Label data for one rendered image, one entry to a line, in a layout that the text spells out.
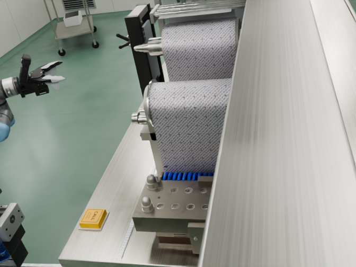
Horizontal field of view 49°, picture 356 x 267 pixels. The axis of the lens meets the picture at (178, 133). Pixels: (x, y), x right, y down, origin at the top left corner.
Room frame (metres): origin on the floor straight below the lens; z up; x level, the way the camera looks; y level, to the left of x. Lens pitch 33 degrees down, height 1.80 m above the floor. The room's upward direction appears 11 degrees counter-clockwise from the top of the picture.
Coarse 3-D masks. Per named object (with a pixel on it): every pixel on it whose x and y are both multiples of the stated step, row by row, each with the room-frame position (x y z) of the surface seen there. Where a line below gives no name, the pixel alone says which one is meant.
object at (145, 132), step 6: (144, 114) 1.11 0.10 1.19; (138, 120) 1.09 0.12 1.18; (144, 120) 1.09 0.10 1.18; (144, 126) 1.12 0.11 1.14; (150, 126) 1.07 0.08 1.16; (144, 132) 1.08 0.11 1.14; (150, 132) 1.07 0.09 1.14; (144, 138) 1.08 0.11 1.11; (150, 138) 1.08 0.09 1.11; (150, 144) 1.09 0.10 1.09; (156, 144) 1.08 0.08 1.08; (156, 150) 1.08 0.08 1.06; (156, 156) 1.08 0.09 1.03; (156, 162) 1.08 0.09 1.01; (156, 168) 1.09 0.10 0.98; (162, 168) 1.08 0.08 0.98
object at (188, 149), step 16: (160, 128) 0.99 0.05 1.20; (176, 128) 0.97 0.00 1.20; (192, 128) 0.96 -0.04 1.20; (208, 128) 0.94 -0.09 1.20; (160, 144) 0.99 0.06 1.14; (176, 144) 0.98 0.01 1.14; (192, 144) 0.96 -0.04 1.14; (208, 144) 0.95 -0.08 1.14; (176, 160) 0.98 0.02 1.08; (192, 160) 0.96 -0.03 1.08; (208, 160) 0.95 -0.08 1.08
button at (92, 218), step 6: (90, 210) 1.00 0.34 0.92; (96, 210) 0.99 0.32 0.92; (102, 210) 0.99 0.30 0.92; (84, 216) 0.98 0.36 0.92; (90, 216) 0.97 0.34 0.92; (96, 216) 0.96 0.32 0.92; (102, 216) 0.96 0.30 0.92; (84, 222) 0.95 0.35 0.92; (90, 222) 0.94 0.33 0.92; (96, 222) 0.94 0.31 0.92; (102, 222) 0.95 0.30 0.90
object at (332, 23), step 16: (320, 0) 1.15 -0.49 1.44; (336, 0) 1.12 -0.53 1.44; (320, 16) 1.01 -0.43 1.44; (336, 16) 0.98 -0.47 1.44; (352, 16) 0.97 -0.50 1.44; (320, 32) 0.90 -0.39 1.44; (336, 32) 0.88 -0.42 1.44; (352, 32) 0.86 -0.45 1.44; (336, 48) 0.79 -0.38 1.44; (352, 48) 0.77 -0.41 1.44; (336, 64) 0.71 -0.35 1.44; (352, 64) 0.70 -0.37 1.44; (336, 80) 0.65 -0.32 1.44; (352, 80) 0.64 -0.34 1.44; (352, 96) 0.58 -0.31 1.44; (352, 112) 0.53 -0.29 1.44; (352, 128) 0.49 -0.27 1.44; (352, 144) 0.45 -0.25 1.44
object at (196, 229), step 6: (192, 222) 0.76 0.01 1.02; (198, 222) 0.76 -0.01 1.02; (204, 222) 0.75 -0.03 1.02; (192, 228) 0.75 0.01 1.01; (198, 228) 0.74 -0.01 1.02; (192, 234) 0.75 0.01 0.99; (198, 234) 0.74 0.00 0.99; (192, 240) 0.75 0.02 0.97; (198, 240) 0.74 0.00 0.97; (192, 246) 0.75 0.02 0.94; (198, 246) 0.75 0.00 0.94; (198, 252) 0.75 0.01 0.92
